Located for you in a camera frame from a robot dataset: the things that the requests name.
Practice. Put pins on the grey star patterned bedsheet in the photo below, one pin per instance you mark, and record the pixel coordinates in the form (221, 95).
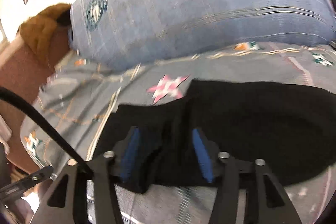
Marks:
(79, 97)

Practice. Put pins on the black pants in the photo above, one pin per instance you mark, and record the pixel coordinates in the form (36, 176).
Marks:
(291, 127)

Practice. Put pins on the blue plaid folded quilt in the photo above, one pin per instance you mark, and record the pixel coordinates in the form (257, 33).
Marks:
(124, 33)

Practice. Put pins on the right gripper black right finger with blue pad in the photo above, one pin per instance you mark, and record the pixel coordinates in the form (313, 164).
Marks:
(266, 200)

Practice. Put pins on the brown fuzzy garment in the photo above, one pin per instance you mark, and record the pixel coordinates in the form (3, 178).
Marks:
(38, 30)

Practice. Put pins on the brown wooden bed frame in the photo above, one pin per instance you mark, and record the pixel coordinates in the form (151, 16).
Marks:
(23, 74)

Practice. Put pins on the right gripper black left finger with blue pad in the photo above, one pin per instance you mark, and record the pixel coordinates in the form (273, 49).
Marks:
(66, 199)

